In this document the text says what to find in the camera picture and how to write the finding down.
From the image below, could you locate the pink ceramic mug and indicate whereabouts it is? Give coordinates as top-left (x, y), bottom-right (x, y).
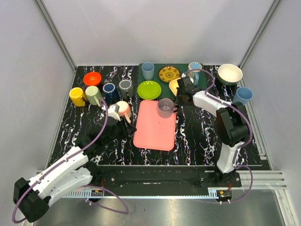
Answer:
top-left (116, 101), bottom-right (132, 124)

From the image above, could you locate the purple translucent cup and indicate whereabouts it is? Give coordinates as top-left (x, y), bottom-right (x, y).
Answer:
top-left (157, 98), bottom-right (179, 118)

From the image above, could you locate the dark blue ceramic mug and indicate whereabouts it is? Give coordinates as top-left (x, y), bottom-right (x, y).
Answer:
top-left (103, 83), bottom-right (119, 105)

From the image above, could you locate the grey ceramic mug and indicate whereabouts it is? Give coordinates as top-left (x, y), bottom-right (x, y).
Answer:
top-left (119, 80), bottom-right (134, 99)

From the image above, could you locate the light green ceramic mug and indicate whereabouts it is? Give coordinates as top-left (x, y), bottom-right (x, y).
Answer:
top-left (85, 86), bottom-right (102, 107)

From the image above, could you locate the yellow glass mug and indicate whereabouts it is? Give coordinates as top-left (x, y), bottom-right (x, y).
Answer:
top-left (69, 87), bottom-right (87, 107)

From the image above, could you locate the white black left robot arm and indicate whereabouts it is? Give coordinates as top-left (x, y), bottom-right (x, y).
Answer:
top-left (13, 117), bottom-right (131, 223)

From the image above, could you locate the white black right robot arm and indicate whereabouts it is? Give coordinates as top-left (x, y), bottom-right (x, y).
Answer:
top-left (176, 76), bottom-right (253, 187)

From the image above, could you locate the light blue patterned mug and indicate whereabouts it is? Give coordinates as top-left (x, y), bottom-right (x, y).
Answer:
top-left (188, 62), bottom-right (203, 86)

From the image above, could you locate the yellow square plate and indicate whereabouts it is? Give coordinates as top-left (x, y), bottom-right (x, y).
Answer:
top-left (169, 78), bottom-right (180, 96)

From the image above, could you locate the pink plastic tray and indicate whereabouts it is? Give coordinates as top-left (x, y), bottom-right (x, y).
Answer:
top-left (133, 100), bottom-right (176, 151)

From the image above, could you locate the yellow black patterned saucer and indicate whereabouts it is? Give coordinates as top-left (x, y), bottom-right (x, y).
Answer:
top-left (158, 65), bottom-right (181, 83)

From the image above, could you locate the dark green mat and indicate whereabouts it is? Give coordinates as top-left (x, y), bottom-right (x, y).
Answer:
top-left (152, 63), bottom-right (207, 98)

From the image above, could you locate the lime green plate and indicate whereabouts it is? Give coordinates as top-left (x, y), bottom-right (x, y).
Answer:
top-left (137, 81), bottom-right (162, 100)

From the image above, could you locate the light blue cup on mat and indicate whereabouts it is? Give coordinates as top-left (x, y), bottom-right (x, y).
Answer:
top-left (142, 62), bottom-right (154, 81)

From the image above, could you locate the white floral ceramic bowl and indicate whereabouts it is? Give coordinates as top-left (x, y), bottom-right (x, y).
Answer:
top-left (217, 64), bottom-right (243, 86)

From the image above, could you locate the orange plastic bowl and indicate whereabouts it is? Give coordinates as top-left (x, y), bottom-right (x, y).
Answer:
top-left (83, 72), bottom-right (102, 87)

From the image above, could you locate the light blue plastic cup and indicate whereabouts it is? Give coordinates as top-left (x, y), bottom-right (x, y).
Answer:
top-left (232, 87), bottom-right (253, 105)

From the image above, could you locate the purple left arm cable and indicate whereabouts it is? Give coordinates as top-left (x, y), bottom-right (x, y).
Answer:
top-left (11, 98), bottom-right (129, 224)

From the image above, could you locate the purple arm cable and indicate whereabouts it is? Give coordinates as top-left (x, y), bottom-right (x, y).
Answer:
top-left (11, 98), bottom-right (129, 224)
top-left (182, 68), bottom-right (254, 204)

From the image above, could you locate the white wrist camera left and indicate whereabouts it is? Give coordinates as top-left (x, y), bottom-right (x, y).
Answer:
top-left (101, 104), bottom-right (121, 121)

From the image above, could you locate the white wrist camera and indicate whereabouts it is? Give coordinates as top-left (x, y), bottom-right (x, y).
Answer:
top-left (101, 104), bottom-right (121, 121)
top-left (181, 73), bottom-right (194, 83)

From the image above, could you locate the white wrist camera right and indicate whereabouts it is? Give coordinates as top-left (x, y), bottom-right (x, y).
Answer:
top-left (181, 73), bottom-right (194, 83)

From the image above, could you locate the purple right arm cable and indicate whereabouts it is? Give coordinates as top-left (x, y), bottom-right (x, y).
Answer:
top-left (182, 68), bottom-right (254, 204)

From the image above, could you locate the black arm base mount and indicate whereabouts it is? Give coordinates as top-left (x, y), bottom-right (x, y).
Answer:
top-left (98, 165), bottom-right (242, 188)

